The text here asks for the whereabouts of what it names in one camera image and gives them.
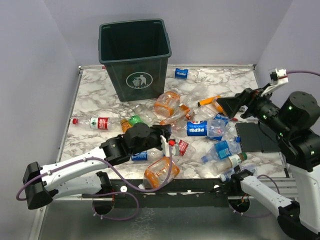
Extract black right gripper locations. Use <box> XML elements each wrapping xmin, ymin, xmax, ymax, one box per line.
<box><xmin>216</xmin><ymin>81</ymin><xmax>291</xmax><ymax>137</ymax></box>

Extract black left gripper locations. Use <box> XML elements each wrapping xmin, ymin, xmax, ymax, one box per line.
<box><xmin>130</xmin><ymin>125</ymin><xmax>171</xmax><ymax>156</ymax></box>

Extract large clear plastic bottle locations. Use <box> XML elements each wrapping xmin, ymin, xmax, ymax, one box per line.
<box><xmin>134</xmin><ymin>104</ymin><xmax>158</xmax><ymax>125</ymax></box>

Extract blue label water bottle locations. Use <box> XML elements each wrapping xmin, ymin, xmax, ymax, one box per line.
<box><xmin>171</xmin><ymin>119</ymin><xmax>230</xmax><ymax>141</ymax></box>

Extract orange label crushed bottle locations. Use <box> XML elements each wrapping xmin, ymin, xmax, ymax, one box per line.
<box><xmin>160</xmin><ymin>103</ymin><xmax>195</xmax><ymax>125</ymax></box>

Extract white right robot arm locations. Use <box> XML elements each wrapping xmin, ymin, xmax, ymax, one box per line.
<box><xmin>217</xmin><ymin>88</ymin><xmax>320</xmax><ymax>240</ymax></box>

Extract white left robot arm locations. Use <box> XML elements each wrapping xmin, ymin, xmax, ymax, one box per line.
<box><xmin>21</xmin><ymin>123</ymin><xmax>171</xmax><ymax>210</ymax></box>

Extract dark green trash bin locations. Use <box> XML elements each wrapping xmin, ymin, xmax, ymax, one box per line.
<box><xmin>98</xmin><ymin>18</ymin><xmax>172</xmax><ymax>102</ymax></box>

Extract crushed Pepsi bottle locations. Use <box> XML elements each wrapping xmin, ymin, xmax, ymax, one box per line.
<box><xmin>214</xmin><ymin>113</ymin><xmax>230</xmax><ymax>126</ymax></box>

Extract green plastic bottle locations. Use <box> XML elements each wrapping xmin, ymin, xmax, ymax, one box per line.
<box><xmin>128</xmin><ymin>114</ymin><xmax>145</xmax><ymax>126</ymax></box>

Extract small orange tea bottle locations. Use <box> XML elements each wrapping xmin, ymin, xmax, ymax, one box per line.
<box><xmin>120</xmin><ymin>119</ymin><xmax>132</xmax><ymax>133</ymax></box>

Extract yellow utility knife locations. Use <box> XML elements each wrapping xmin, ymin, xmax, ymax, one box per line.
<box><xmin>197</xmin><ymin>95</ymin><xmax>221</xmax><ymax>107</ymax></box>

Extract blue label bottle near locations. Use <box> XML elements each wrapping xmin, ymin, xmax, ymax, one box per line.
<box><xmin>131</xmin><ymin>148</ymin><xmax>164</xmax><ymax>163</ymax></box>

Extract black flat box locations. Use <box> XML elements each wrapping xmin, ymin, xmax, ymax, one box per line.
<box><xmin>235</xmin><ymin>122</ymin><xmax>280</xmax><ymax>153</ymax></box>

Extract large orange juice bottle near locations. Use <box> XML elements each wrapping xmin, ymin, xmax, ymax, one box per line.
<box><xmin>138</xmin><ymin>156</ymin><xmax>170</xmax><ymax>190</ymax></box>

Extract large orange juice bottle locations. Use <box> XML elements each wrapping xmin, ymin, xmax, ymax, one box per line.
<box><xmin>154</xmin><ymin>88</ymin><xmax>181</xmax><ymax>118</ymax></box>
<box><xmin>138</xmin><ymin>156</ymin><xmax>170</xmax><ymax>190</ymax></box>

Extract large orange juice bottle far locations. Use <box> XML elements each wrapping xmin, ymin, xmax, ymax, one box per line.
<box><xmin>154</xmin><ymin>88</ymin><xmax>181</xmax><ymax>118</ymax></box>

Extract light blue label bottle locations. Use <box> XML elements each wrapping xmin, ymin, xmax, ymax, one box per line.
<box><xmin>201</xmin><ymin>140</ymin><xmax>242</xmax><ymax>163</ymax></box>

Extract red cap water bottle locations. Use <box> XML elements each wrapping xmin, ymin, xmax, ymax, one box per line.
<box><xmin>70</xmin><ymin>116</ymin><xmax>121</xmax><ymax>131</ymax></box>

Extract red label clear bottle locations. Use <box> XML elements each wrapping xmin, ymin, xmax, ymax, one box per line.
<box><xmin>174</xmin><ymin>138</ymin><xmax>196</xmax><ymax>159</ymax></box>

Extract green cap milk tea bottle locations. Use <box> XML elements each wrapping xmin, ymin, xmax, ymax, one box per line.
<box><xmin>212</xmin><ymin>152</ymin><xmax>248</xmax><ymax>174</ymax></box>

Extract far Pepsi label bottle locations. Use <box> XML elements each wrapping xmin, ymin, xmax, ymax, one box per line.
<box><xmin>174</xmin><ymin>68</ymin><xmax>199</xmax><ymax>80</ymax></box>

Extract small clear blue cap bottle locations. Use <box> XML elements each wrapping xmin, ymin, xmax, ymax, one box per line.
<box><xmin>219</xmin><ymin>164</ymin><xmax>258</xmax><ymax>182</ymax></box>

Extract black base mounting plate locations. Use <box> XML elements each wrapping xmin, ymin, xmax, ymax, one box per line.
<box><xmin>81</xmin><ymin>177</ymin><xmax>251</xmax><ymax>209</ymax></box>

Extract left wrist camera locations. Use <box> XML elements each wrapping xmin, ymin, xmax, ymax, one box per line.
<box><xmin>160</xmin><ymin>135</ymin><xmax>176</xmax><ymax>157</ymax></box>

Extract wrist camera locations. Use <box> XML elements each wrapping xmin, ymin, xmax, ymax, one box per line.
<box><xmin>261</xmin><ymin>68</ymin><xmax>289</xmax><ymax>97</ymax></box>
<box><xmin>160</xmin><ymin>135</ymin><xmax>176</xmax><ymax>157</ymax></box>

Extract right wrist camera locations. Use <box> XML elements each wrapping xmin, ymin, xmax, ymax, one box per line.
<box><xmin>261</xmin><ymin>68</ymin><xmax>289</xmax><ymax>97</ymax></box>

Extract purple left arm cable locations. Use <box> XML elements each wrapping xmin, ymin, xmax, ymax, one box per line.
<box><xmin>15</xmin><ymin>144</ymin><xmax>174</xmax><ymax>221</ymax></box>

